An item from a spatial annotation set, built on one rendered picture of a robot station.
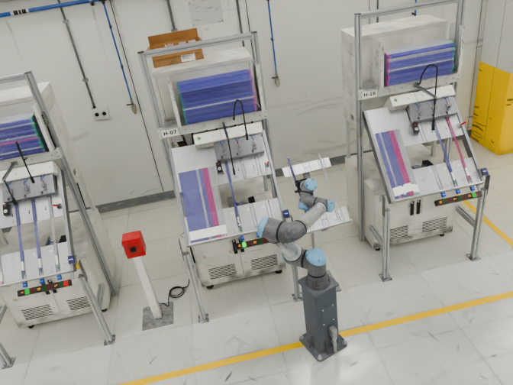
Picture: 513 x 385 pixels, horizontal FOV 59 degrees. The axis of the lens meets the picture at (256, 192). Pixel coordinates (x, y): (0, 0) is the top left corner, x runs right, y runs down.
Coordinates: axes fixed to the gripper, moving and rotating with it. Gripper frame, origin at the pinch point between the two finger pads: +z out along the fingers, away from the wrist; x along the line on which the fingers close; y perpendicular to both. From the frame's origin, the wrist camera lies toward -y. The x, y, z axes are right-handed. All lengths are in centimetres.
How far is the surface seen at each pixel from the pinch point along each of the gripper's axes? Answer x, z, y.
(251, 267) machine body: 38, 64, -50
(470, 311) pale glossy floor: -97, -3, -110
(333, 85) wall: -102, 153, 99
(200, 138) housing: 55, 17, 53
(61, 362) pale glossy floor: 189, 49, -77
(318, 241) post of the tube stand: -11.3, 25.1, -38.8
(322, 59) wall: -91, 138, 124
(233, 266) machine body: 52, 63, -45
